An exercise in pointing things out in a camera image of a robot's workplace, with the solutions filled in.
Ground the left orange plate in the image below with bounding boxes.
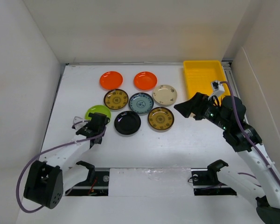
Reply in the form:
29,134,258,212
99,71,123,90

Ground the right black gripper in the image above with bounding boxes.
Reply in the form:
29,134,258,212
174,91,230,130

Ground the green plate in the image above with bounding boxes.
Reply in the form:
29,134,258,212
84,105,111,120

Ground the orange plate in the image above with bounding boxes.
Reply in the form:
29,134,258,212
133,71,158,91
99,71,123,90

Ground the yellow plastic bin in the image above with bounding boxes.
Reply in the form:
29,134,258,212
183,60,227,99

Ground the black plate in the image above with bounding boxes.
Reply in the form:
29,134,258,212
114,111,141,135

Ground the yellow patterned plate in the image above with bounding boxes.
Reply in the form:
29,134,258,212
147,107,175,131
104,89,129,110

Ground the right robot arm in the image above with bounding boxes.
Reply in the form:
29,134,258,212
174,92,280,224

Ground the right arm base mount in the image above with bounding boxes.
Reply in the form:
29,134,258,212
188,168,237,196

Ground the blue floral plate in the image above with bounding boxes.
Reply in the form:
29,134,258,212
128,92,154,114

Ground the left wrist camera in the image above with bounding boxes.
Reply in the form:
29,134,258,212
72,116,89,130

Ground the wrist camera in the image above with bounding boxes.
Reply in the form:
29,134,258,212
72,116,89,130
210,80,225,97

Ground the cream patterned plate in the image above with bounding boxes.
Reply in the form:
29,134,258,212
152,84,177,106

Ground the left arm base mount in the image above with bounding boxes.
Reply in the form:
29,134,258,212
65,168,110,196

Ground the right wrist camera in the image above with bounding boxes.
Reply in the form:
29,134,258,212
210,80,225,97

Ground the right orange plate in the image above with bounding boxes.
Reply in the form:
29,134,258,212
133,71,158,91

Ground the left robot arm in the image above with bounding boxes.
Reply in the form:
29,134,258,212
20,112,110,209

